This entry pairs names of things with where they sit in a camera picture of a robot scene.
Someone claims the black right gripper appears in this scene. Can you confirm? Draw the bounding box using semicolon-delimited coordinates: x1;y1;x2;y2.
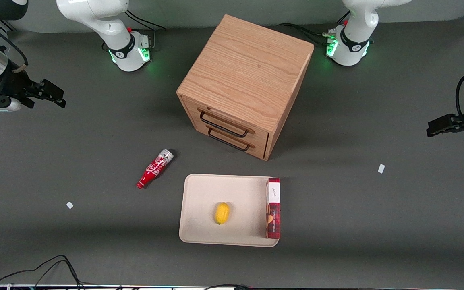
0;69;67;112

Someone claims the red coke bottle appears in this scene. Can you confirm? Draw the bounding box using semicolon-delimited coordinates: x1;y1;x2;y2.
136;148;174;189

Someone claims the beige plastic tray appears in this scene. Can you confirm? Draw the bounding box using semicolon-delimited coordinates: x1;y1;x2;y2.
179;174;281;247

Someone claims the red snack box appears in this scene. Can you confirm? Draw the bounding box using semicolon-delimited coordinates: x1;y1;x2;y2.
265;177;281;239

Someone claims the wooden two-drawer cabinet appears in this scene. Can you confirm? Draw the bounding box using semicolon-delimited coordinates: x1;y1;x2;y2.
176;14;315;161

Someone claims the yellow lemon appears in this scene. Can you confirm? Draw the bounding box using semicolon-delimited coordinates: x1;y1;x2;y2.
215;202;230;225

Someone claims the black right arm wrist cable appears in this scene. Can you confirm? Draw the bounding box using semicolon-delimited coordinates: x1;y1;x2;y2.
0;16;29;74

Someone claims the black right arm base cable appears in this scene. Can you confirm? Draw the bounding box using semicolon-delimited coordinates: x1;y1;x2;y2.
124;10;167;50

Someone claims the black arm base cable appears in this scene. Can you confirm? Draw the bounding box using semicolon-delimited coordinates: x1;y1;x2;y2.
124;10;167;50
276;11;349;47

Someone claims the black left arm base cable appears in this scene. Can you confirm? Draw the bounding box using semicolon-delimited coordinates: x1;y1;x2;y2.
276;11;349;47

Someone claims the black metal drawer handle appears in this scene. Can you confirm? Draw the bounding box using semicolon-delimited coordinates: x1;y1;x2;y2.
199;111;250;138
208;128;252;152

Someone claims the black floor cable bundle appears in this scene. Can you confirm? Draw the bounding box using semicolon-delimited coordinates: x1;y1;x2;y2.
0;255;85;290

